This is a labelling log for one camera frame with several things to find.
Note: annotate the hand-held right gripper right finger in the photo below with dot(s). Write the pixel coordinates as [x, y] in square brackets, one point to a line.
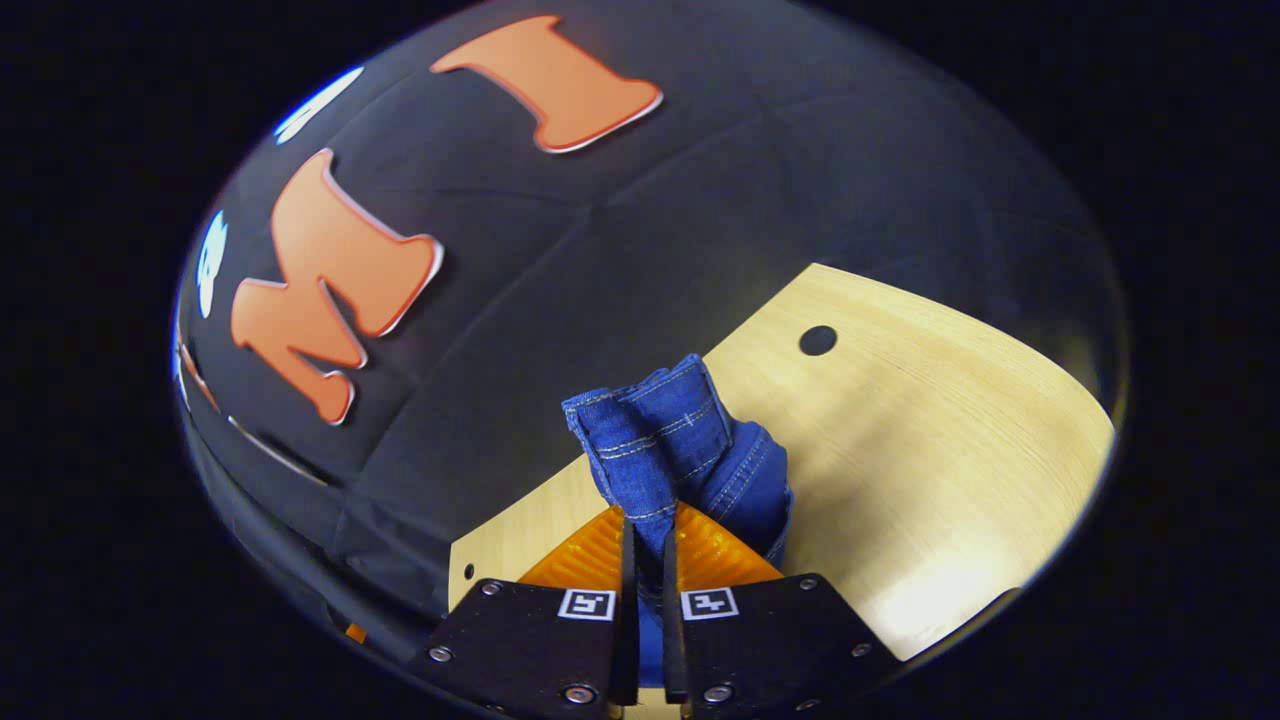
[671, 640]

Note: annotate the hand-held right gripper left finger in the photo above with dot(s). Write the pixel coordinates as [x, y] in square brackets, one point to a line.
[628, 620]

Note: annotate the blue jeans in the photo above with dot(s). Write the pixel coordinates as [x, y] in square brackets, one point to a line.
[660, 430]

